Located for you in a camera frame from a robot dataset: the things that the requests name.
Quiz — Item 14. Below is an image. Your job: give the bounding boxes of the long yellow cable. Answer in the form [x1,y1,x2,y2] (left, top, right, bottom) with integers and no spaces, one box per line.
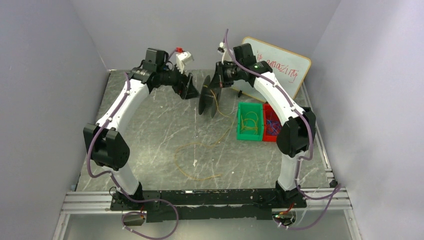
[174,88,237,182]

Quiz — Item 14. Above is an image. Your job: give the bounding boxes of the dark grey perforated spool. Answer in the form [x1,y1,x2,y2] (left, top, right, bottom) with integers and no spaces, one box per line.
[198,85,222,118]

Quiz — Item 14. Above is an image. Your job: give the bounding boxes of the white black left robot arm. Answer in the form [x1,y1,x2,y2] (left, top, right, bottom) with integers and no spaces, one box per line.
[83,47,200,203]

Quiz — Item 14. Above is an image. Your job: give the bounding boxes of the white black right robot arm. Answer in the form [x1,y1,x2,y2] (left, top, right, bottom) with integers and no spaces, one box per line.
[198,41,316,205]

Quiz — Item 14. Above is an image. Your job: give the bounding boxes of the green plastic bin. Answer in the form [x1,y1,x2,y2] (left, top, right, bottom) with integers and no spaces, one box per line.
[236,102,264,142]

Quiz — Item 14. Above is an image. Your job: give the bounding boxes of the yellow framed whiteboard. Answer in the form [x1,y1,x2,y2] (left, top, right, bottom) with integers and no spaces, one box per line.
[242,36,312,99]

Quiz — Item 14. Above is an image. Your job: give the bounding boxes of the red plastic bin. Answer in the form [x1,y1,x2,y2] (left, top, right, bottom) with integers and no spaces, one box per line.
[262,103,282,142]

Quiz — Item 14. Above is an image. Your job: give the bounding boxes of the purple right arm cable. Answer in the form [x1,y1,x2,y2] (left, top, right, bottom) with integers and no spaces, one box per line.
[223,29,344,232]

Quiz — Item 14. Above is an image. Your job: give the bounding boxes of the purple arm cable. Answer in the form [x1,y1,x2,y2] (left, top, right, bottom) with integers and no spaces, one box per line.
[85,48,180,240]
[223,29,344,232]

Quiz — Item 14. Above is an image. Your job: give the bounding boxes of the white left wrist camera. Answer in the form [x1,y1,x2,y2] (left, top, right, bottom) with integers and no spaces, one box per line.
[175,47,194,75]

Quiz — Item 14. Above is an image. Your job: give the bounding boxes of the yellow cables in bin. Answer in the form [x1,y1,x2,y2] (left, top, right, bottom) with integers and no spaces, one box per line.
[239,110,263,135]

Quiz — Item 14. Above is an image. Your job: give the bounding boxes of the blue cables in bin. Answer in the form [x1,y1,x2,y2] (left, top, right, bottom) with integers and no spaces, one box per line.
[264,115,282,137]

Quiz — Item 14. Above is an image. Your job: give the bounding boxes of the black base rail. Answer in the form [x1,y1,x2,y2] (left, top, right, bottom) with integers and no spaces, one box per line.
[110,186,307,223]

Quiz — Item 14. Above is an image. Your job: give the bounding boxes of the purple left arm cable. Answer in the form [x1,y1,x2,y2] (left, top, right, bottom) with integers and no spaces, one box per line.
[85,48,180,240]

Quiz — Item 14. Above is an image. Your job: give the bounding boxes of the aluminium frame rail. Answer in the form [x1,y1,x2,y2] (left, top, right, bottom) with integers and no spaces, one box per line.
[61,191,112,215]

